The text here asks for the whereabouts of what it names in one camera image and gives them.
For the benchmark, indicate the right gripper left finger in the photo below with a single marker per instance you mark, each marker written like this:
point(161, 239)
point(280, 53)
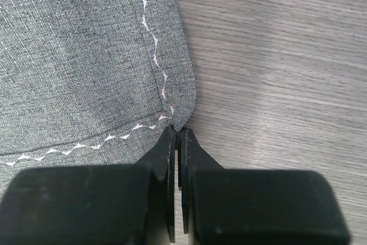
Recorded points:
point(94, 204)

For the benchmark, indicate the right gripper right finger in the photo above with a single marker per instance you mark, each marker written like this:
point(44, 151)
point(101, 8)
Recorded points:
point(254, 206)

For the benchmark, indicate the grey napkin white stitching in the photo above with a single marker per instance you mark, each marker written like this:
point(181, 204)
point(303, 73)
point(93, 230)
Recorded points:
point(90, 82)

